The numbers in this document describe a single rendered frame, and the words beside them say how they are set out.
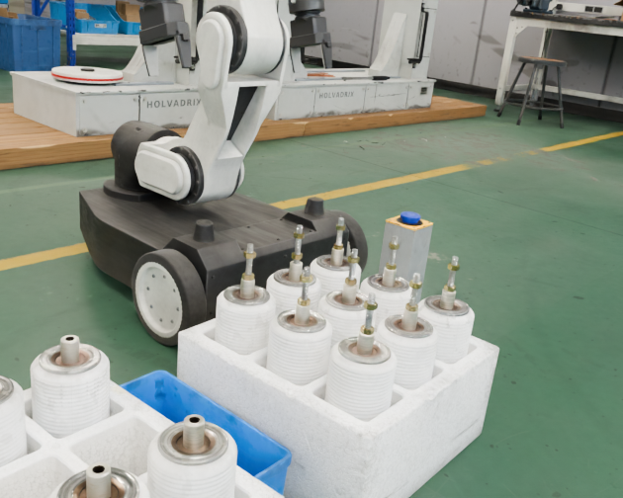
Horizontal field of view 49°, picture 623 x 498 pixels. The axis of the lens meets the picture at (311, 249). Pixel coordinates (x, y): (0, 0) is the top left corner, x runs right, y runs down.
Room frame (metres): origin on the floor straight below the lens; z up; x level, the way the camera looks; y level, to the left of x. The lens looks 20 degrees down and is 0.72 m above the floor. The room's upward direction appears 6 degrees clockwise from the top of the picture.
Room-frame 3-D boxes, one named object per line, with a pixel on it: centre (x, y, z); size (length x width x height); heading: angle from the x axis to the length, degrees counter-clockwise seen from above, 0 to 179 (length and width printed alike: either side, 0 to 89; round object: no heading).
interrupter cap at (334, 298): (1.03, -0.07, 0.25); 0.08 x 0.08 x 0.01
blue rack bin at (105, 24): (5.92, 2.07, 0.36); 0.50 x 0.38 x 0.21; 51
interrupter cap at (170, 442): (0.62, 0.11, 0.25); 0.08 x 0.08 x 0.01
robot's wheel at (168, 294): (1.30, 0.29, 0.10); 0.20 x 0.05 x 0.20; 50
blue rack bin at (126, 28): (6.26, 1.80, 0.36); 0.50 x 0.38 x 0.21; 51
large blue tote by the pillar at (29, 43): (5.17, 2.29, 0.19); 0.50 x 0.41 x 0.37; 54
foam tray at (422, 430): (1.03, -0.07, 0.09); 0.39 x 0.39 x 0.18; 52
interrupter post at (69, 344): (0.76, 0.29, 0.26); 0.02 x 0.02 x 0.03
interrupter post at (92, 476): (0.53, 0.18, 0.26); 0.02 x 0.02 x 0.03
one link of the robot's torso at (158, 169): (1.68, 0.32, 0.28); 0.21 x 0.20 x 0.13; 50
